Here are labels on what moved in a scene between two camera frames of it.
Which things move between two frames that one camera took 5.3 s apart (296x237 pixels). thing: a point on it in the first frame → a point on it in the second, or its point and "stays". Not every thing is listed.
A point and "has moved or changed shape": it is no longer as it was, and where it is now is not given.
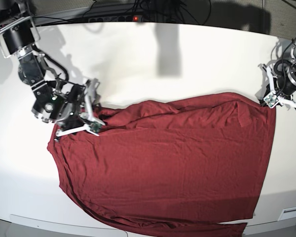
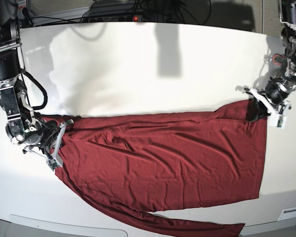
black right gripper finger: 262,100 → 256,109
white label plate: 291,213 stays
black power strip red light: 115,19 stays
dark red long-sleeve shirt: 191,165 has moved or changed shape
